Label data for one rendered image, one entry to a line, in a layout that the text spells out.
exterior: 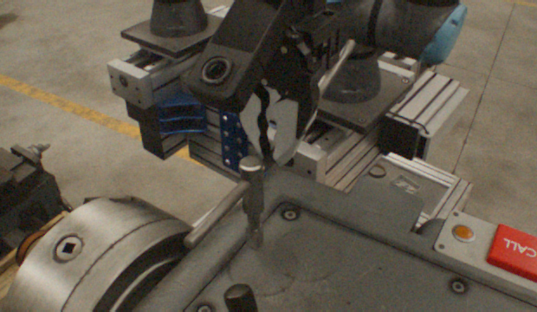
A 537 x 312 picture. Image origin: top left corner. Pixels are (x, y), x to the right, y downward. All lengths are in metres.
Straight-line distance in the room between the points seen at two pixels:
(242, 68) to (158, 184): 2.22
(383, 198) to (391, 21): 0.36
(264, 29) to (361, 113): 0.57
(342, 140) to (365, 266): 0.46
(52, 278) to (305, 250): 0.29
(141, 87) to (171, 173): 1.47
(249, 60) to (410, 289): 0.29
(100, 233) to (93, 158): 2.25
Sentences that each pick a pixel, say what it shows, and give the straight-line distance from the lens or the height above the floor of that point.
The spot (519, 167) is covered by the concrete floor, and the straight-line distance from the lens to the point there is 2.96.
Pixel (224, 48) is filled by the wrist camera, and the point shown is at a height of 1.50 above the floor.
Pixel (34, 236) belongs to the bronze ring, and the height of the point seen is 1.12.
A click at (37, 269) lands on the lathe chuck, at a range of 0.61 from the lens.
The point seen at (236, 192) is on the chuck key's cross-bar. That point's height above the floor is 1.35.
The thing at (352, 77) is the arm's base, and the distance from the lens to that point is 0.94.
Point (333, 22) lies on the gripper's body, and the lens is 0.45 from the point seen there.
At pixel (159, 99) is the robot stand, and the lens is 1.22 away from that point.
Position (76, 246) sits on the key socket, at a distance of 0.60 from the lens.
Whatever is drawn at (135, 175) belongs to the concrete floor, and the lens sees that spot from 2.64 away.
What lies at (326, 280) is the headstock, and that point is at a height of 1.26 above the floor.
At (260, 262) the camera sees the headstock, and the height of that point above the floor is 1.26.
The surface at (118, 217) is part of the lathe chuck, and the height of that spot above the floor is 1.23.
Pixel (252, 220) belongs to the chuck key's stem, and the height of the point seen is 1.30.
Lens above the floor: 1.66
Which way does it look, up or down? 39 degrees down
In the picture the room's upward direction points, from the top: straight up
